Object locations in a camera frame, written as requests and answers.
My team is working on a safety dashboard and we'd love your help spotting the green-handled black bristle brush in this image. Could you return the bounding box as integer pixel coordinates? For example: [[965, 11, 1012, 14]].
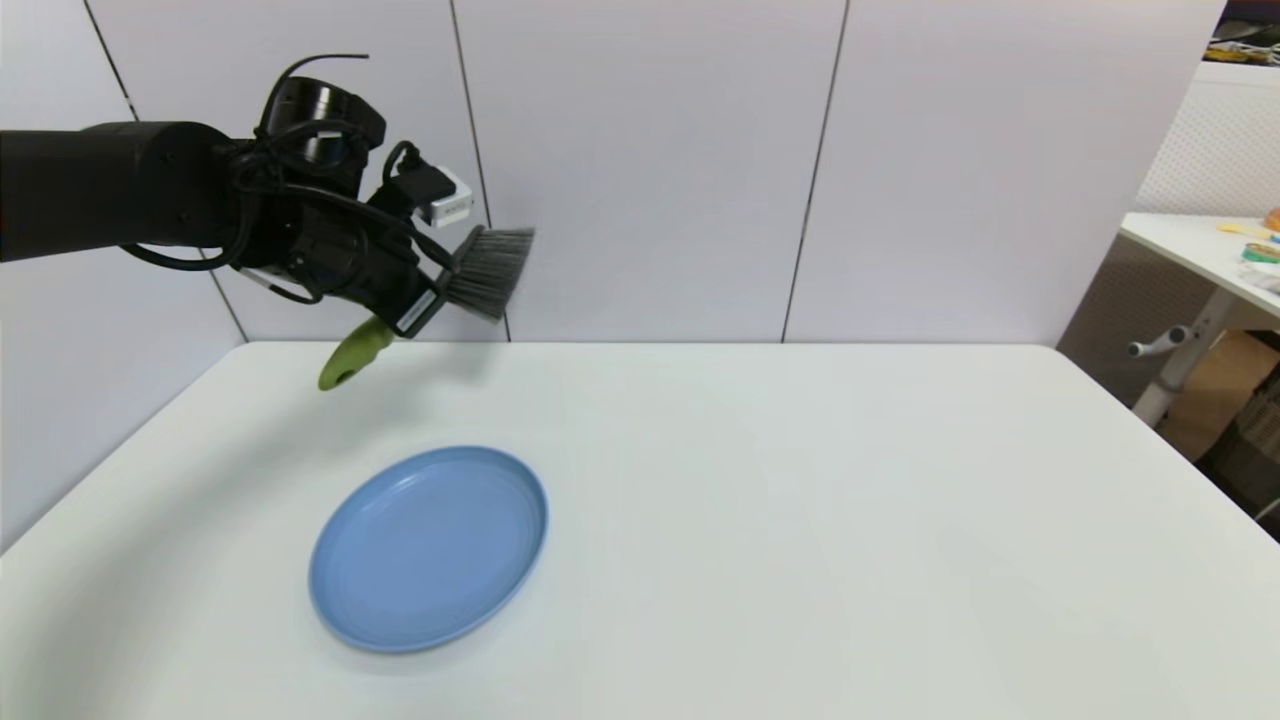
[[317, 226, 537, 392]]

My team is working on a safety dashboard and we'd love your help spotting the blue round plate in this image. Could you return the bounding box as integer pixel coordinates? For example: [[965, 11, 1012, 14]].
[[307, 445, 549, 655]]

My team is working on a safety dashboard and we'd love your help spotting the white side table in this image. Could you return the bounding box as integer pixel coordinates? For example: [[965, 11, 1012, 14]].
[[1118, 210, 1280, 426]]

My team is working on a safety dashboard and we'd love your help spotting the perforated pegboard panel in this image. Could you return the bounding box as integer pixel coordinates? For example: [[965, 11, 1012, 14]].
[[1057, 60, 1280, 406]]

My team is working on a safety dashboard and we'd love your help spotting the brown cardboard box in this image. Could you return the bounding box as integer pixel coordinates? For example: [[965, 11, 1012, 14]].
[[1160, 330, 1280, 461]]

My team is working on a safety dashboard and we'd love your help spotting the yellow and black clutter pile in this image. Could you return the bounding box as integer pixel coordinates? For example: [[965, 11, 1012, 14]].
[[1205, 15, 1280, 67]]

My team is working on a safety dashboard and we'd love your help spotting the white and black wrist camera box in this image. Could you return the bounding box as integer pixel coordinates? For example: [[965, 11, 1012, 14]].
[[384, 165, 474, 230]]

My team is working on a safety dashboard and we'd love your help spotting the long thin black cable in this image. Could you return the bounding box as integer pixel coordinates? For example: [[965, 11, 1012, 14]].
[[258, 53, 371, 136]]

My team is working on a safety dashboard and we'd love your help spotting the grey table crank handle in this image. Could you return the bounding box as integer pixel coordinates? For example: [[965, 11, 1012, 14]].
[[1128, 324, 1197, 358]]

